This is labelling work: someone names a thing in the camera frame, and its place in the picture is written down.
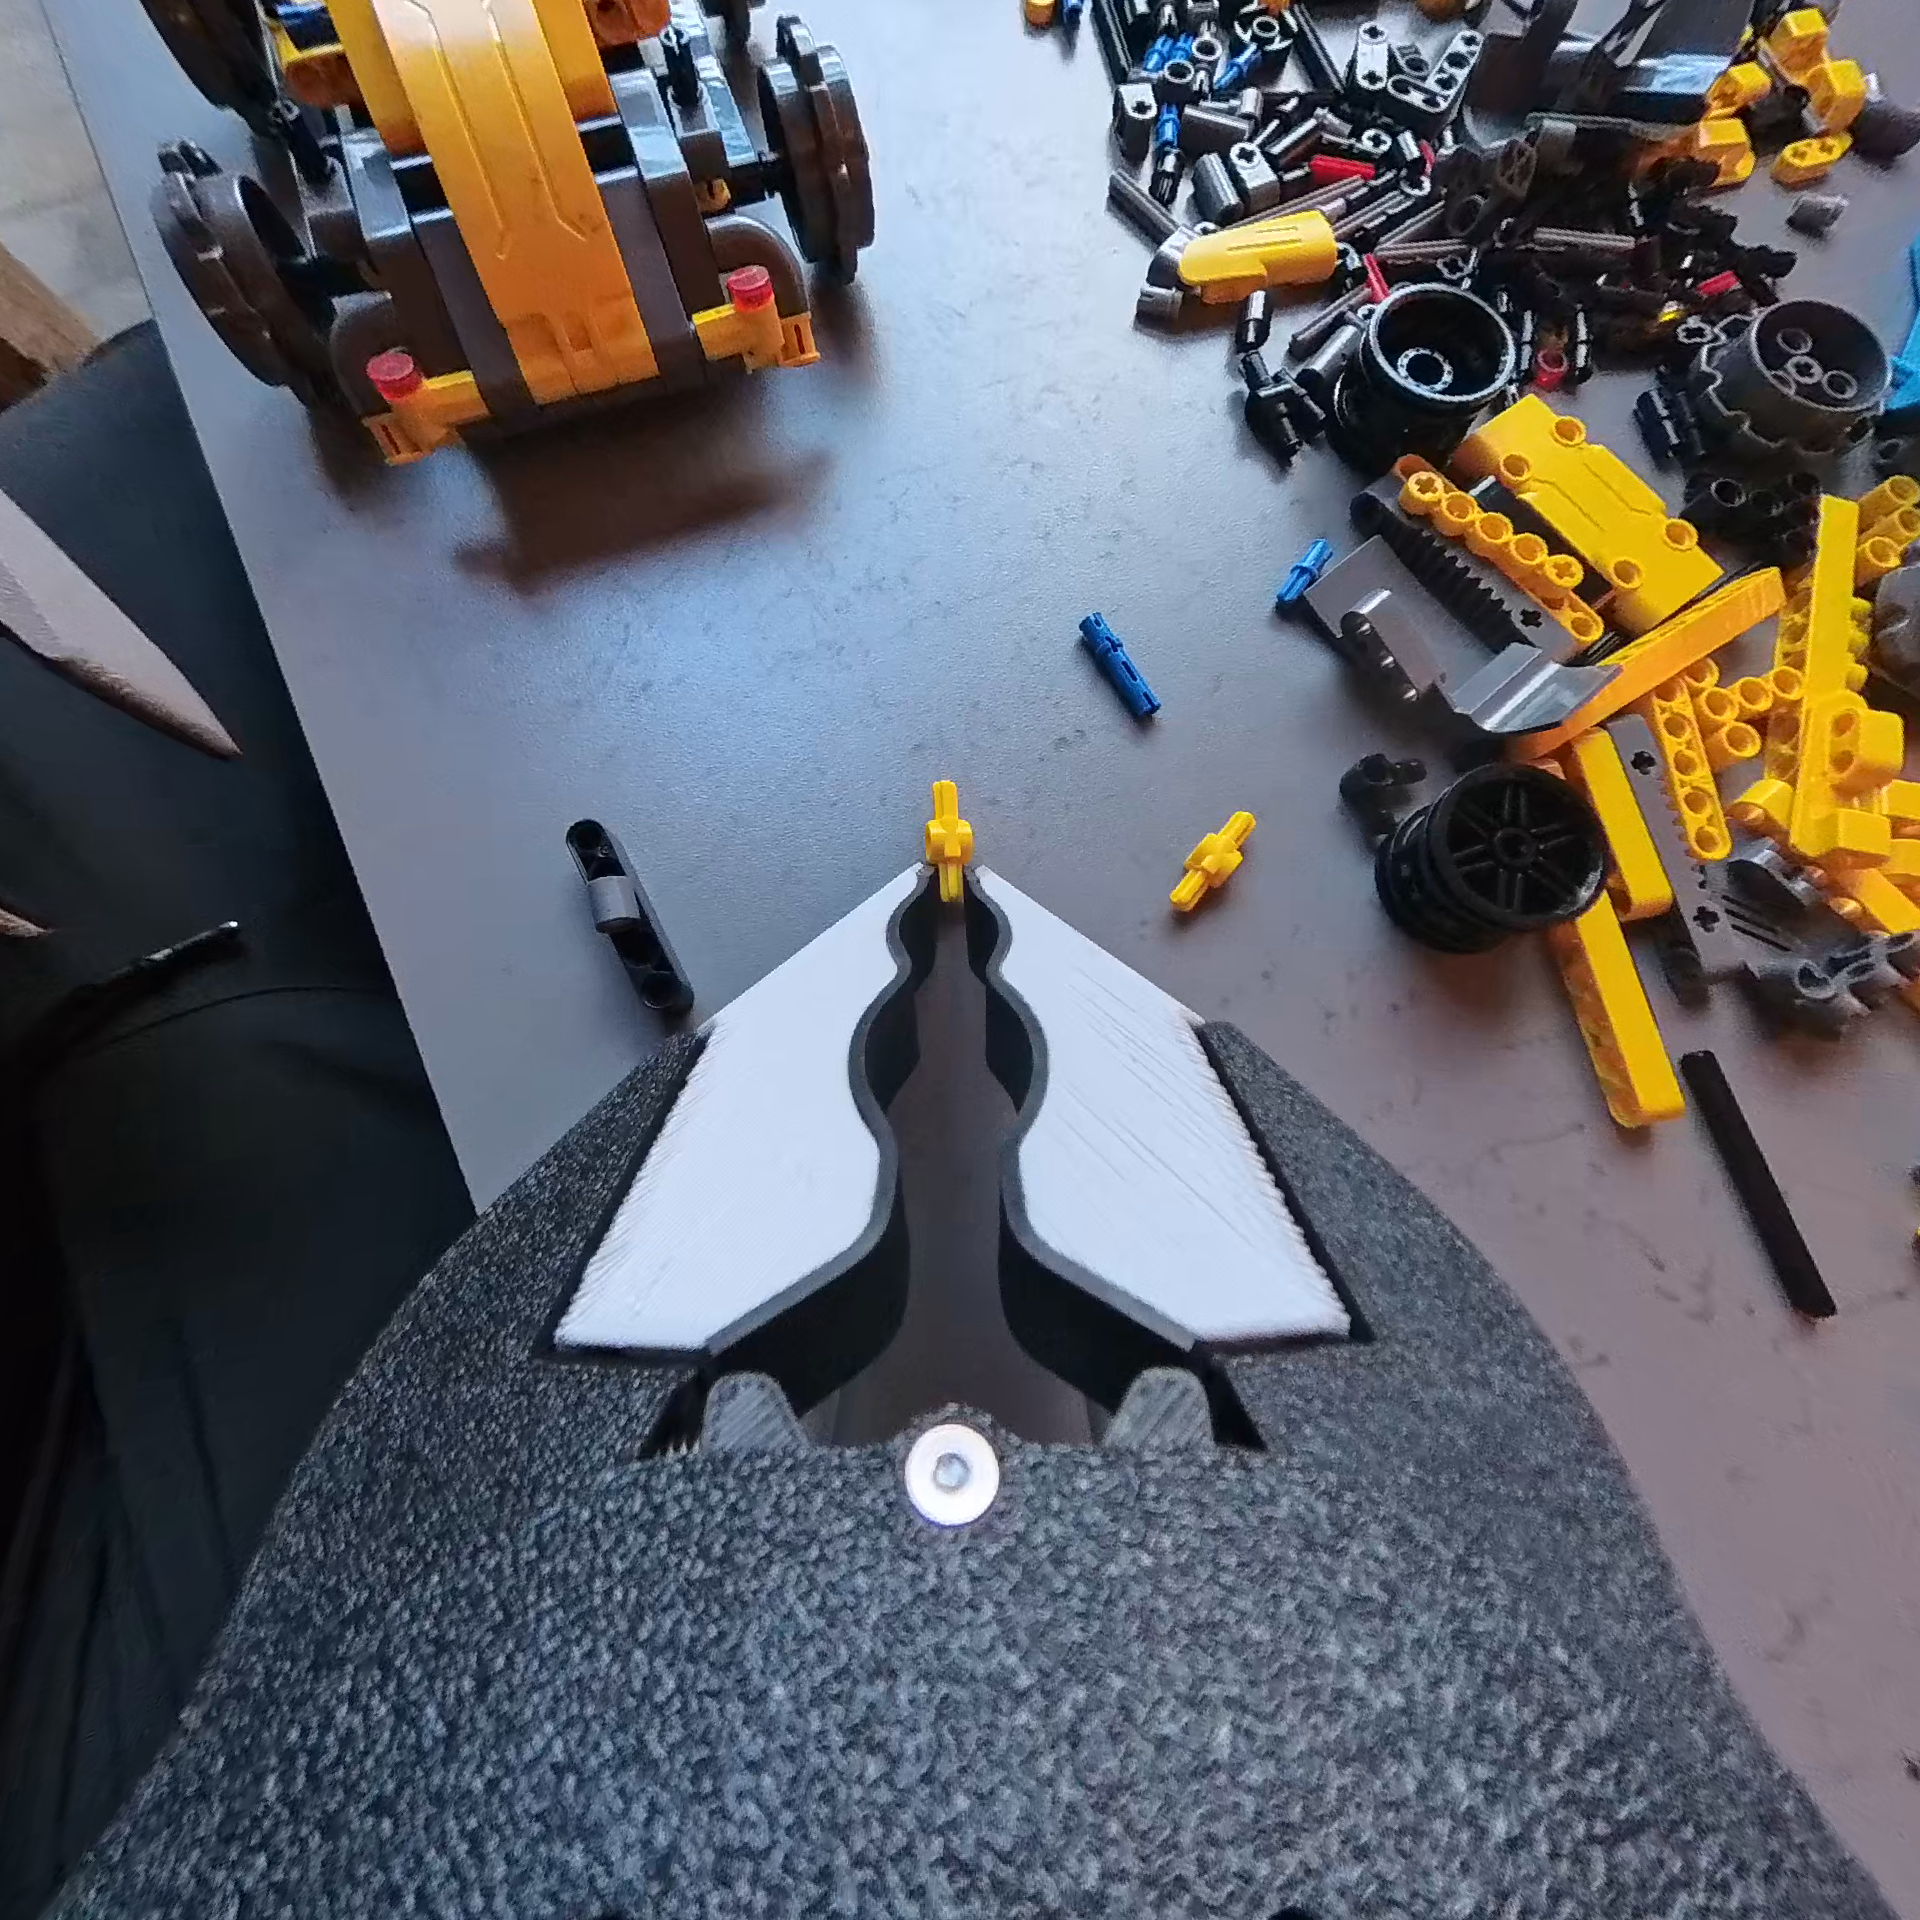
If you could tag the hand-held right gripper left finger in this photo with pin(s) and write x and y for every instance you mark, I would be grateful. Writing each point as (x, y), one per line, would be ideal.
(751, 1170)

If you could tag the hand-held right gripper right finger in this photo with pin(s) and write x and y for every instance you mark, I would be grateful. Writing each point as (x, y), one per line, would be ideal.
(1172, 1170)

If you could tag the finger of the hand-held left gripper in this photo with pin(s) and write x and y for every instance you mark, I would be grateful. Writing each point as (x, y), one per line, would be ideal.
(77, 615)
(15, 922)

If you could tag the black toy beam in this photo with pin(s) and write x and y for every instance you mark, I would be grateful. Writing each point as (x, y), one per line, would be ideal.
(662, 968)

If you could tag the grey toy sleeve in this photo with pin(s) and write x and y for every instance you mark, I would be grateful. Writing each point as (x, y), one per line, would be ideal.
(613, 902)

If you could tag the yellow toy connector pin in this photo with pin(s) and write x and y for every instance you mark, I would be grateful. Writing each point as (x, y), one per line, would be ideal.
(946, 832)
(1212, 857)

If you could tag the grey desk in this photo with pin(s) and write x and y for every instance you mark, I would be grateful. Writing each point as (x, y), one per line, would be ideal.
(901, 599)

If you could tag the person's dark pants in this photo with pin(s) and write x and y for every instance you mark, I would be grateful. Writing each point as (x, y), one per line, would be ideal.
(224, 825)

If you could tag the brown wooden panel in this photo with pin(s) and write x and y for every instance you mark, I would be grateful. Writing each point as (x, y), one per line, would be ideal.
(37, 329)

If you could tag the black angled toy connector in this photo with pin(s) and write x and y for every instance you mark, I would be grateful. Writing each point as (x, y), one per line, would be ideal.
(1372, 781)

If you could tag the black spoked toy wheel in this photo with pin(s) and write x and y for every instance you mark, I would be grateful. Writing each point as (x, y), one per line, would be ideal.
(1494, 855)

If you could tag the yellow toy brick car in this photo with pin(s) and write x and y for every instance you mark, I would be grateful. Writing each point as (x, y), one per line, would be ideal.
(495, 224)

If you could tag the black toy axle rod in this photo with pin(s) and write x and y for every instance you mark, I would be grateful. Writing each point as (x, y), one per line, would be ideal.
(1757, 1185)

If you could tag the light blue toy axle pin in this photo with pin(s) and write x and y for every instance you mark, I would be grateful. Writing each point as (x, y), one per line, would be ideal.
(1306, 570)

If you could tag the black toy gear rack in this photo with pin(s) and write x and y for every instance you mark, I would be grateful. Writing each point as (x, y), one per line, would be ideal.
(1470, 570)

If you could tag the black toy wheel rim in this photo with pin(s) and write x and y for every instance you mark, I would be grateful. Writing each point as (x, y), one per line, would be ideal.
(1426, 368)

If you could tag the dark grey toy wheel rim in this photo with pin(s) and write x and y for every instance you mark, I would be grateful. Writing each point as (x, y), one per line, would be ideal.
(1787, 376)
(1898, 622)

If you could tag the yellow curved toy panel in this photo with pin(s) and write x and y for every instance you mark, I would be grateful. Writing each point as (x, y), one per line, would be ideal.
(1254, 248)

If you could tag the pile of toy brick parts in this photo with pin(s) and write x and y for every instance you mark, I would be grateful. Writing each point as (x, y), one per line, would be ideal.
(1576, 224)

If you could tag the light blue toy tool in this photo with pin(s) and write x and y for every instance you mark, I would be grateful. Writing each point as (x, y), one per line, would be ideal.
(1909, 329)

